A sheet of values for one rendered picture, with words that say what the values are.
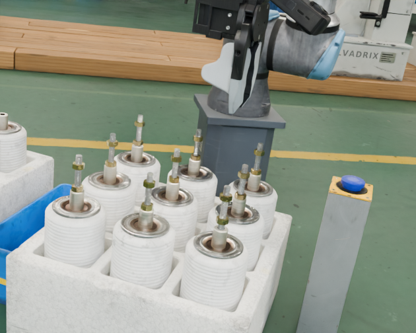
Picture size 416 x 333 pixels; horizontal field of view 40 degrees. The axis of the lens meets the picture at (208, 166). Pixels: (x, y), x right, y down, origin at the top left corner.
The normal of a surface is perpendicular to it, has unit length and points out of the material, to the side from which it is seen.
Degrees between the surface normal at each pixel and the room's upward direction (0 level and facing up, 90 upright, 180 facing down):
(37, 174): 90
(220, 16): 90
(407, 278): 0
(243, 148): 90
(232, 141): 90
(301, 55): 100
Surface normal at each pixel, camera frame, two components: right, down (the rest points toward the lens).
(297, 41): -0.63, 0.37
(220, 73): -0.33, 0.23
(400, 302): 0.13, -0.92
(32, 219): 0.94, 0.21
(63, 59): 0.19, 0.40
